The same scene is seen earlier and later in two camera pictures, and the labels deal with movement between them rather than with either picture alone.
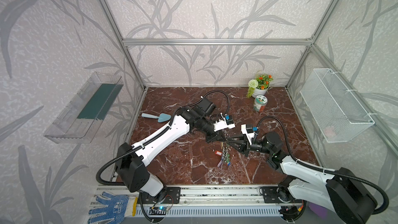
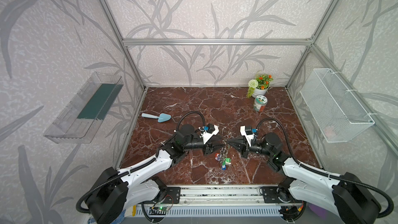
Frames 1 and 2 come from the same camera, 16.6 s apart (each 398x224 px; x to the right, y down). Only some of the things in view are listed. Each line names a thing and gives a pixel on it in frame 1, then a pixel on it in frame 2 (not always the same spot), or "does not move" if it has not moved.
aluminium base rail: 280,202 does not move
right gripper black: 244,144 does not move
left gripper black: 213,135 to 207,145
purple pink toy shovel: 321,211 does not move
